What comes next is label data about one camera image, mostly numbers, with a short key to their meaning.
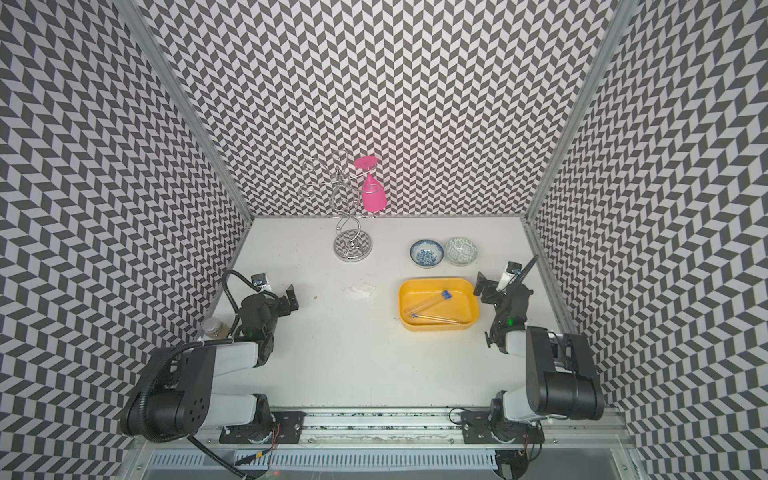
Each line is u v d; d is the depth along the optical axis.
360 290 0.96
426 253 1.05
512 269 0.77
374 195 0.90
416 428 0.75
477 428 0.73
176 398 0.43
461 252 1.05
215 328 0.78
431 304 0.91
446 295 0.97
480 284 0.83
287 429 0.73
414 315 0.91
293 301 0.85
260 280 0.78
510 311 0.68
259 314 0.69
